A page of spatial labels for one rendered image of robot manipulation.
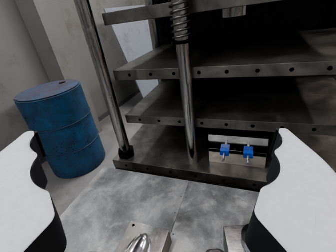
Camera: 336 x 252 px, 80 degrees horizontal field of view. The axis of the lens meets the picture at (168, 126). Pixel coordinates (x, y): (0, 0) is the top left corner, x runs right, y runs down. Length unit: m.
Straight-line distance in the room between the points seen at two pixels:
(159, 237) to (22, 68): 2.58
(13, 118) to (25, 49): 0.81
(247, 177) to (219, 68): 0.52
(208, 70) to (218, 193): 0.53
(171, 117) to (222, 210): 0.48
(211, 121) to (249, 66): 0.29
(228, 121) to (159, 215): 0.51
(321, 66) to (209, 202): 0.65
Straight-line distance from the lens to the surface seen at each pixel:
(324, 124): 1.02
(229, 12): 1.11
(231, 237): 0.71
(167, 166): 1.12
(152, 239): 0.77
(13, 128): 2.92
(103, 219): 0.97
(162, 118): 1.05
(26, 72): 2.98
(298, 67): 0.90
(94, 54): 1.02
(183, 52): 0.85
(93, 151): 2.52
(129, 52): 3.59
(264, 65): 0.88
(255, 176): 1.06
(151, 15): 0.96
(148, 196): 0.97
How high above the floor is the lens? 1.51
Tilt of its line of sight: 30 degrees down
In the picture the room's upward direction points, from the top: 9 degrees counter-clockwise
